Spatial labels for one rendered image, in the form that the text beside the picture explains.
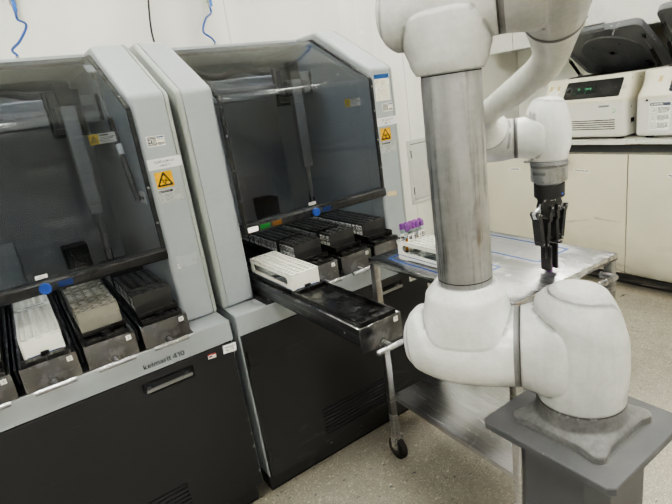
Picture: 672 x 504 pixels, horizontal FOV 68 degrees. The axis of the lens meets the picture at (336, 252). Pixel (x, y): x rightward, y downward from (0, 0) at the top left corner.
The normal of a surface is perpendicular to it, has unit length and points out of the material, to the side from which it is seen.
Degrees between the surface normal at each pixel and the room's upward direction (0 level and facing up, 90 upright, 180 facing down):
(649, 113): 90
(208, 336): 90
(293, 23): 90
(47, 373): 90
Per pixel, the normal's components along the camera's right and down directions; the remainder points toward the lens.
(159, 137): 0.56, 0.17
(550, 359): -0.41, 0.22
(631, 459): -0.14, -0.95
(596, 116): -0.83, 0.27
